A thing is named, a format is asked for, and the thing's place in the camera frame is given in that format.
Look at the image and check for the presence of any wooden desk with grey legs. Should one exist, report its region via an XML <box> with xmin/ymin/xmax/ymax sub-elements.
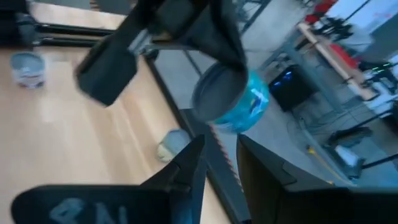
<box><xmin>259</xmin><ymin>21</ymin><xmax>379</xmax><ymax>103</ymax></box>

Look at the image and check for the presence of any blue and yellow carton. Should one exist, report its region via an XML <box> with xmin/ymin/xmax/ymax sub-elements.
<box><xmin>190</xmin><ymin>61</ymin><xmax>271</xmax><ymax>135</ymax></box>

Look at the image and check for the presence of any red object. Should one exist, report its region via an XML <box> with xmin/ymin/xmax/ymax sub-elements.
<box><xmin>304</xmin><ymin>0</ymin><xmax>338</xmax><ymax>25</ymax></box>
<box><xmin>328</xmin><ymin>43</ymin><xmax>358</xmax><ymax>70</ymax></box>

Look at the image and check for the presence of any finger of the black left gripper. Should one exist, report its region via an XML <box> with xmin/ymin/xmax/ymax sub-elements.
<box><xmin>186</xmin><ymin>0</ymin><xmax>249</xmax><ymax>91</ymax></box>
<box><xmin>74</xmin><ymin>12</ymin><xmax>147</xmax><ymax>107</ymax></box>

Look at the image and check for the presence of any orange and white snack box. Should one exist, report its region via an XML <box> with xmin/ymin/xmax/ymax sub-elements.
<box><xmin>9</xmin><ymin>51</ymin><xmax>47</xmax><ymax>90</ymax></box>

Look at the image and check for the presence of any yellow cable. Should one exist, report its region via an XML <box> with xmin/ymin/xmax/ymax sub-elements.
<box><xmin>306</xmin><ymin>145</ymin><xmax>335</xmax><ymax>185</ymax></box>

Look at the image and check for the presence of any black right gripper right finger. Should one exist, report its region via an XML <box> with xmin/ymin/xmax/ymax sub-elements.
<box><xmin>236</xmin><ymin>134</ymin><xmax>398</xmax><ymax>224</ymax></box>

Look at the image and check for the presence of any black computer with blue lights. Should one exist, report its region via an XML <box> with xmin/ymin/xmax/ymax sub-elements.
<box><xmin>268</xmin><ymin>65</ymin><xmax>315</xmax><ymax>113</ymax></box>

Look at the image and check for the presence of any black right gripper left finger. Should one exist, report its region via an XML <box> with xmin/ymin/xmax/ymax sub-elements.
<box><xmin>10</xmin><ymin>134</ymin><xmax>206</xmax><ymax>224</ymax></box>

